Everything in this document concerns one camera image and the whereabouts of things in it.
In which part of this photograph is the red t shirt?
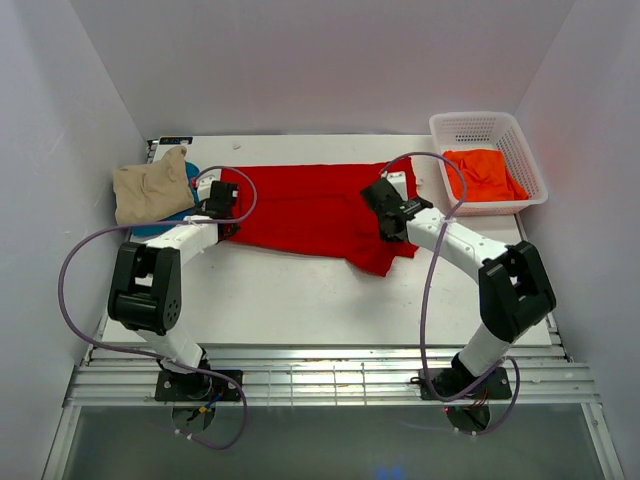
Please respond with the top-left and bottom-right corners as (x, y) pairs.
(221, 163), (418, 277)

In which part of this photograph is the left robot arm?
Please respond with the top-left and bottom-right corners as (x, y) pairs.
(107, 180), (239, 398)

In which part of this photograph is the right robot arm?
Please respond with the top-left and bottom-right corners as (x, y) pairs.
(361, 178), (557, 401)

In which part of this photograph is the blue folded t shirt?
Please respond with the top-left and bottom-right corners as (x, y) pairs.
(131, 162), (200, 237)

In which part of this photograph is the beige folded t shirt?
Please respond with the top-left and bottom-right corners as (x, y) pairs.
(112, 146), (195, 225)

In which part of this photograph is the blue label sticker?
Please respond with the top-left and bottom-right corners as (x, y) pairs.
(158, 136), (193, 146)

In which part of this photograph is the orange t shirt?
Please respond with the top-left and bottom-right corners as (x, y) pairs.
(443, 149), (529, 202)

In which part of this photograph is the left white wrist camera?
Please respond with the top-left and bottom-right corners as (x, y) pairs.
(191, 172), (219, 202)

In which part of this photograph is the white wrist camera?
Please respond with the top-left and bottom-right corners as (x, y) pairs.
(191, 172), (219, 202)
(382, 171), (408, 201)

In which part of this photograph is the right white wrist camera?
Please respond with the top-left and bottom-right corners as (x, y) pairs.
(382, 171), (408, 201)

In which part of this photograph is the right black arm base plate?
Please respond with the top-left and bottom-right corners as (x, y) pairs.
(409, 367), (512, 400)

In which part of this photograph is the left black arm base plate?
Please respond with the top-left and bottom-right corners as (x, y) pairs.
(154, 370), (240, 403)

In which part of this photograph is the aluminium frame rail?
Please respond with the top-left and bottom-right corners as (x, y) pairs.
(66, 346), (600, 407)

